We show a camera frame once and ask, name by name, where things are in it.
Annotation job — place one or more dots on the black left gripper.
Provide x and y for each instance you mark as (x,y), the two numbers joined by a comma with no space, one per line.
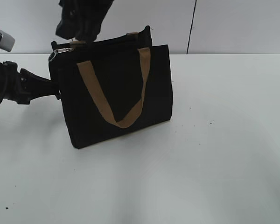
(30,86)

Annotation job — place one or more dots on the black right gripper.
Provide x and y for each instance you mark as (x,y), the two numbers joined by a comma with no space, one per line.
(82,19)

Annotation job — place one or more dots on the silver zipper pull with ring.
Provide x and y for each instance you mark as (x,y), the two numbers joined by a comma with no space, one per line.
(58,51)

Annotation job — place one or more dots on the black bag with tan handles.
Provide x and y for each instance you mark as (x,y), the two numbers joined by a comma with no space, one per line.
(113,87)

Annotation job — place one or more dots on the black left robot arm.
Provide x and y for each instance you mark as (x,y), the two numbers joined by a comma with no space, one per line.
(8,75)

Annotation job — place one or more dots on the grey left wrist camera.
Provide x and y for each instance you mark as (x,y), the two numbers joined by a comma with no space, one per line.
(6,41)

